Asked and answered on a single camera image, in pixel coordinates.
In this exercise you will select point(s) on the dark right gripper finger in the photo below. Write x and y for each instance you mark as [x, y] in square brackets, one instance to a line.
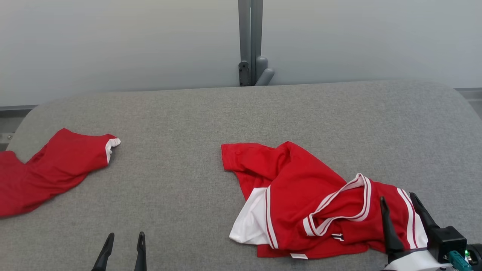
[391, 233]
[423, 214]

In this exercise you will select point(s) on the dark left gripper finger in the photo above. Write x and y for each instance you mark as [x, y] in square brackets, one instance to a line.
[103, 256]
[141, 256]

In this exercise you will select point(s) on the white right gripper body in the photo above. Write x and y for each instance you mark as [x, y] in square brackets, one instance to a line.
[414, 262]

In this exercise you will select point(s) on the red shorts white side stripe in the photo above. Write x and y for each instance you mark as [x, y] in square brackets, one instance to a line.
[56, 169]

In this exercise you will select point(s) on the red jersey white striped trim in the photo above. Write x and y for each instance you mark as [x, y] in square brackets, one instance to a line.
[297, 188]

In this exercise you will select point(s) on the grey fabric sofa cushion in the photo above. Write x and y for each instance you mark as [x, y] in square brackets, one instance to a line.
[188, 120]

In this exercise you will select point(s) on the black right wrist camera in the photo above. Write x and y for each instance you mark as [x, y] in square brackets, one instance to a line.
[446, 239]

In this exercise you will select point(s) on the teal right camera connector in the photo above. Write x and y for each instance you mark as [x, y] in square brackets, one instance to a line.
[458, 261]

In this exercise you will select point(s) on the grey metal wall rail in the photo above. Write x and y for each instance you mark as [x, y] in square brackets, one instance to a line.
[11, 120]
[472, 99]

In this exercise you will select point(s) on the grey metal post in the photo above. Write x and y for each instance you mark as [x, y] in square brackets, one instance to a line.
[246, 30]

